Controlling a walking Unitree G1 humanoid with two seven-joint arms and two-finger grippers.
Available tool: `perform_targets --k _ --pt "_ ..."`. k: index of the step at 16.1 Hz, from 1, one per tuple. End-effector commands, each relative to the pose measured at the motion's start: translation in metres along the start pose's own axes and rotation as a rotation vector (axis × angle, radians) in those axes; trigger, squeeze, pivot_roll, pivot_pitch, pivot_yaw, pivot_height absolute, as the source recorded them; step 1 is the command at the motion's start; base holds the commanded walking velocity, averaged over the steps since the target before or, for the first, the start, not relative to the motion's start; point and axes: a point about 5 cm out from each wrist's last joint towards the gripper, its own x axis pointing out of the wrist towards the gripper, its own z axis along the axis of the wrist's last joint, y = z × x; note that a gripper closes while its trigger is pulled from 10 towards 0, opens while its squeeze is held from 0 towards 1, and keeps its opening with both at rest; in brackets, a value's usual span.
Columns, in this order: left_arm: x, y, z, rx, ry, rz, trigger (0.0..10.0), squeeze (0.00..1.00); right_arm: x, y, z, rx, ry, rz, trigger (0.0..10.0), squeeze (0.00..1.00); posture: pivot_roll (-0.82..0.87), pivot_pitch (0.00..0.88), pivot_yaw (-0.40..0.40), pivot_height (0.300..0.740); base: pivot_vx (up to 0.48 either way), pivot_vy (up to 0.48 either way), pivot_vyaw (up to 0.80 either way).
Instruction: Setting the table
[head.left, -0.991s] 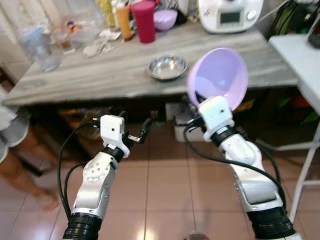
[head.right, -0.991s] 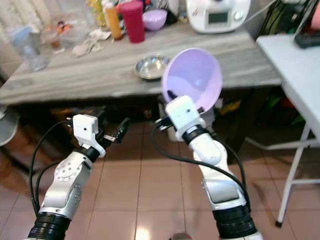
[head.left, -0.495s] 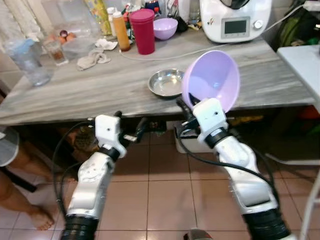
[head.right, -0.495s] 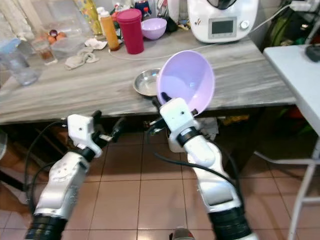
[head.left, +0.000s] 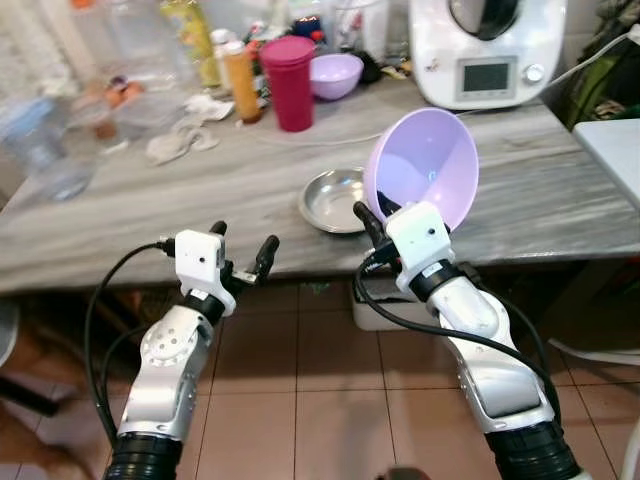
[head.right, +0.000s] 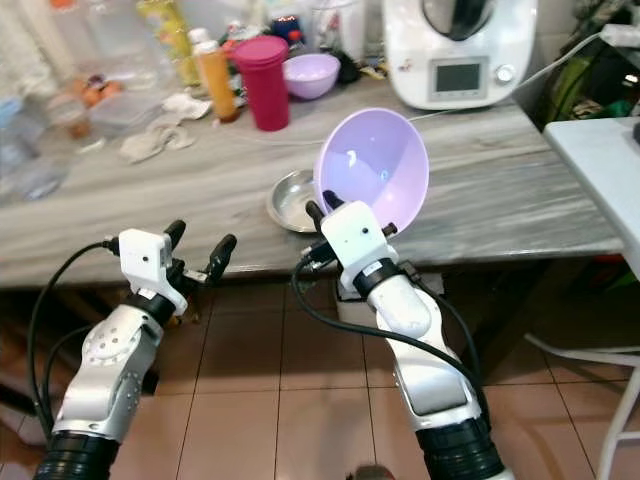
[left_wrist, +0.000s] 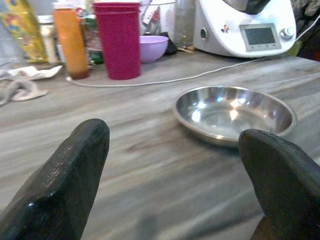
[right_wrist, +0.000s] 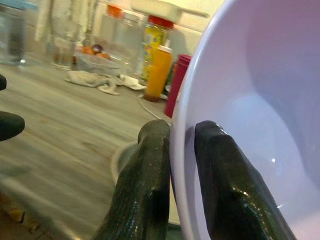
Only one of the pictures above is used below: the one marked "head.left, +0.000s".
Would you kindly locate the large purple plastic bowl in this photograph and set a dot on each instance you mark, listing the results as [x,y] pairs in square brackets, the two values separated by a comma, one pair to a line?
[430,160]

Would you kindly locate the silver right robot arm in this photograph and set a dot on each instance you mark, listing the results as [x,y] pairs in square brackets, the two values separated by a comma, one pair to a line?
[495,375]

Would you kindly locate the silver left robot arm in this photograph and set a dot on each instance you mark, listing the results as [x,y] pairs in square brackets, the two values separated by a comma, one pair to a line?
[170,370]

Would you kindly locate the stainless steel bowl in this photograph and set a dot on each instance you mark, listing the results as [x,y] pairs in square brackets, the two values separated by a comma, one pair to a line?
[330,200]

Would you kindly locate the white box under counter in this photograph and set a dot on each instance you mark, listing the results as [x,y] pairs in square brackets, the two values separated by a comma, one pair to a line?
[375,308]

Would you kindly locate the crumpled white cloth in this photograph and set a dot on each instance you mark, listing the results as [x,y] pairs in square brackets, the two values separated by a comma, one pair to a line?
[185,135]

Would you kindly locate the clear plastic food container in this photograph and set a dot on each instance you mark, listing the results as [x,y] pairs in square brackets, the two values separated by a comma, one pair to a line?
[150,115]

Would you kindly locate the small purple bowl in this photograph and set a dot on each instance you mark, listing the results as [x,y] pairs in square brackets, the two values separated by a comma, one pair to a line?
[336,75]

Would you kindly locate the orange bottle with white cap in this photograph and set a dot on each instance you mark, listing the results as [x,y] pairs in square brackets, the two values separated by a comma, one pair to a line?
[242,85]

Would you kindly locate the red plastic tumbler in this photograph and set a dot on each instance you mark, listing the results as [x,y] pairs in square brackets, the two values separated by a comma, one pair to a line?
[290,85]

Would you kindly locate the white kitchen appliance with display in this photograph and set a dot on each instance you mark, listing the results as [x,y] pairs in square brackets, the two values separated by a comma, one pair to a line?
[490,60]

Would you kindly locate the clear plastic jar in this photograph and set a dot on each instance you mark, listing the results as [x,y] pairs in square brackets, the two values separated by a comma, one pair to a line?
[45,150]

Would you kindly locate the yellow bottle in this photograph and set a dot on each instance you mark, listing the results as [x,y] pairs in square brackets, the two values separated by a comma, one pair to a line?
[195,40]

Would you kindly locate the large clear water bottle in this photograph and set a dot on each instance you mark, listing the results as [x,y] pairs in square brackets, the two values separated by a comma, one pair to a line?
[140,40]

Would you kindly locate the white side table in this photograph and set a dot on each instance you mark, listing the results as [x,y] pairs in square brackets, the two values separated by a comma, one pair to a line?
[615,150]

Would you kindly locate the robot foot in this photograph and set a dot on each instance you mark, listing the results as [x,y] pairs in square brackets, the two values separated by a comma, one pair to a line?
[408,473]

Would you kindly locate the white chair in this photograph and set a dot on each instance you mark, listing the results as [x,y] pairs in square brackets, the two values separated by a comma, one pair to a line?
[610,355]

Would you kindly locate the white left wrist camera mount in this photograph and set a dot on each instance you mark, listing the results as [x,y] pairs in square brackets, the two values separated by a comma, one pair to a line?
[198,258]

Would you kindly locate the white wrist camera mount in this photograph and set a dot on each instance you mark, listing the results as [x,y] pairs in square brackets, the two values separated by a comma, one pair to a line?
[198,258]
[420,238]

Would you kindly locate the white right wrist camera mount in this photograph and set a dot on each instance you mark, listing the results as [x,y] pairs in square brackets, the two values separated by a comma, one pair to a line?
[420,238]

